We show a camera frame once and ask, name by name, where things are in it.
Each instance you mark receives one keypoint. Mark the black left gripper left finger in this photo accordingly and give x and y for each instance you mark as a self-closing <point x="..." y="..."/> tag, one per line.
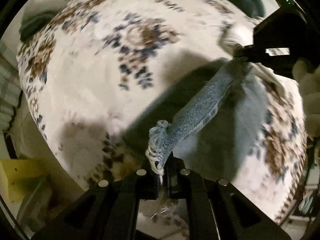
<point x="106" y="212"/>

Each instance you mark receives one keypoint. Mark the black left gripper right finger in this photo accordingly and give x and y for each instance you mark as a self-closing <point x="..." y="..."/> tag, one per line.
<point x="216" y="209"/>

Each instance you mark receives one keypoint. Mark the blue denim pants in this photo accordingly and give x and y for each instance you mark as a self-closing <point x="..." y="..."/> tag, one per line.
<point x="214" y="131"/>

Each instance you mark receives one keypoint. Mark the floral bed blanket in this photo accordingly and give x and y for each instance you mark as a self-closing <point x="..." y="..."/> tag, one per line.
<point x="101" y="73"/>

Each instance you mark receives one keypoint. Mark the striped grey curtain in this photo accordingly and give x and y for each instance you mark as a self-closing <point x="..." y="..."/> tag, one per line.
<point x="9" y="86"/>

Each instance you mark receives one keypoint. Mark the folded grey green clothes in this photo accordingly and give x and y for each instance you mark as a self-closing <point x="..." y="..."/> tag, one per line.
<point x="37" y="15"/>

